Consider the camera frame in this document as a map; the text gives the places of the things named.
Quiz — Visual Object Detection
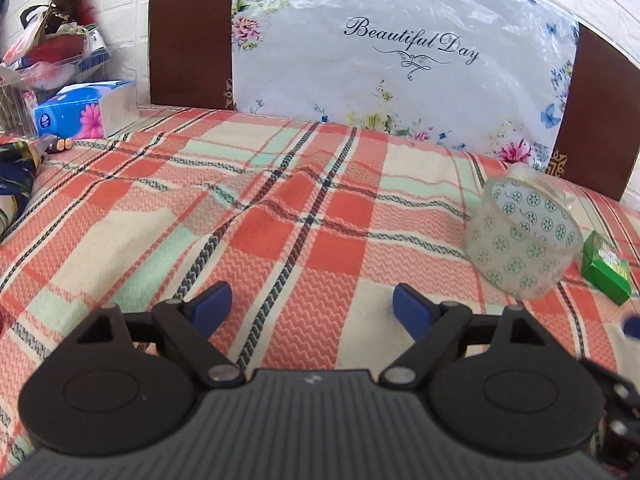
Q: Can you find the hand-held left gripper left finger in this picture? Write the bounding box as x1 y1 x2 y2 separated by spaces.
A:
75 281 243 388

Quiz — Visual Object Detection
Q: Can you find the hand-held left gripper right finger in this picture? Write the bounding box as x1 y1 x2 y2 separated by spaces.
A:
379 282 548 388

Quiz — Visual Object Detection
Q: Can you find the small green box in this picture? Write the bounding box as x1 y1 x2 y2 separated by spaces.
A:
580 231 633 307

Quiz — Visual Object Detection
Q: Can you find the patterned glass cup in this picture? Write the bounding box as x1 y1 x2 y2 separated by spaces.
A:
464 165 585 302

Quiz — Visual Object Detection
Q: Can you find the plaid blanket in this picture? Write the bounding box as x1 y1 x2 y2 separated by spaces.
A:
0 105 640 480

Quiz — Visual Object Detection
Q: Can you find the floral pillow in plastic bag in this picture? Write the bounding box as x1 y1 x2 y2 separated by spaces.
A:
231 0 581 171

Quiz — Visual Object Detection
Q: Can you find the dark floral cloth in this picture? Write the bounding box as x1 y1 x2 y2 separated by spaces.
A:
0 140 48 246

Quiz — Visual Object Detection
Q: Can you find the blue tissue box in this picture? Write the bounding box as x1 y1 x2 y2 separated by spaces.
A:
32 80 140 140

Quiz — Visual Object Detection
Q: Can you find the brown wooden headboard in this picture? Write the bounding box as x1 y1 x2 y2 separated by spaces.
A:
148 0 640 203

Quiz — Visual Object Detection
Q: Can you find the clear basket with clutter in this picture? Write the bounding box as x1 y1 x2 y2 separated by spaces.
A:
0 47 112 133

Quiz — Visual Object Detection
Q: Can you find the red and white plastic bag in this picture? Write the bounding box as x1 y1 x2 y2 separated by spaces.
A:
2 7 96 78

